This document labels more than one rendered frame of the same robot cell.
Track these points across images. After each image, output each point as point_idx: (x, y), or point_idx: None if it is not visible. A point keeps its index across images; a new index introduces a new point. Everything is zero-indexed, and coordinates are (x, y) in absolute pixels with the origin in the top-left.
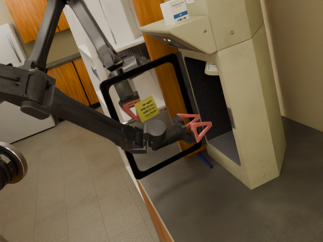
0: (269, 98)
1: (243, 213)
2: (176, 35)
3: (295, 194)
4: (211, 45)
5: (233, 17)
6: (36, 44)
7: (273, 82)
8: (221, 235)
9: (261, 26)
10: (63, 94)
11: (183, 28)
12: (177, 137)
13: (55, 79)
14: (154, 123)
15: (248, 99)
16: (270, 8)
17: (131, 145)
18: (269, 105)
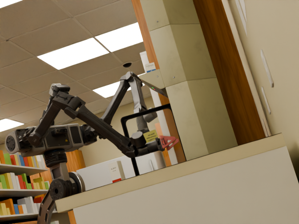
0: (211, 121)
1: None
2: (141, 78)
3: None
4: (161, 84)
5: (174, 69)
6: (107, 109)
7: (223, 115)
8: None
9: (209, 78)
10: (86, 109)
11: (145, 74)
12: (154, 146)
13: (85, 102)
14: (137, 133)
15: (186, 116)
16: (252, 75)
17: (125, 148)
18: (208, 124)
